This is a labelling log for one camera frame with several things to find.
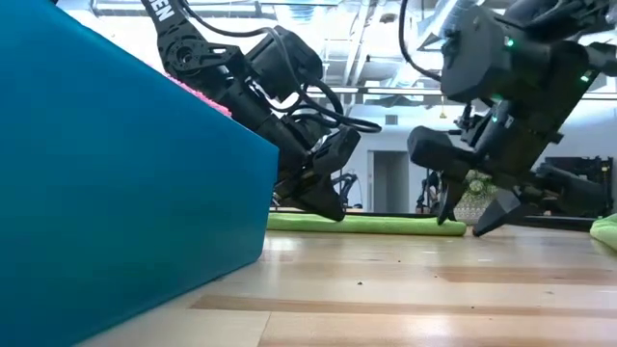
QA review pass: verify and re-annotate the black aluminium table frame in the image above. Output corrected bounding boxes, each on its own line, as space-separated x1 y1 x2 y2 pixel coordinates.
269 207 599 233

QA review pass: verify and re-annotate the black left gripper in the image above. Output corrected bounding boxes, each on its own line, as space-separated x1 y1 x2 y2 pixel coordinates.
216 81 347 223

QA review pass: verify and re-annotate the green microfiber towel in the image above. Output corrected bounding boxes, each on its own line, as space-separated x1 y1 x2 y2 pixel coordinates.
266 212 468 237
588 212 617 255

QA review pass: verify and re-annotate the pink microfiber towel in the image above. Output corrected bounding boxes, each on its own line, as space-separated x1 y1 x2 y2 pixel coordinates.
163 71 233 119

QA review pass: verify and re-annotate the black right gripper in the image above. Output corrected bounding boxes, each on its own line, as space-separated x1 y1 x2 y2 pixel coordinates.
436 42 608 238

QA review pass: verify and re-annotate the artificial potted plant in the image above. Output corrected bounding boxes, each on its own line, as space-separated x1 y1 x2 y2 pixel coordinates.
452 169 502 227

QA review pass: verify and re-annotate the person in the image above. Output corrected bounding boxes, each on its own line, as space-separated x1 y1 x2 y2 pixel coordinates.
416 171 443 214

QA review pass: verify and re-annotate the silver ventilation duct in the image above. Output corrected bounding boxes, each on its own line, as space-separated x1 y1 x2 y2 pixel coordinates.
417 0 462 52

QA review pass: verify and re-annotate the teal plastic tray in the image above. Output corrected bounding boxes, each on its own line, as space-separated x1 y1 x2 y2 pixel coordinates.
0 0 281 347

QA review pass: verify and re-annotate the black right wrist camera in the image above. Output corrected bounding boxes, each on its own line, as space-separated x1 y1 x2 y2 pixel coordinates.
407 125 483 183

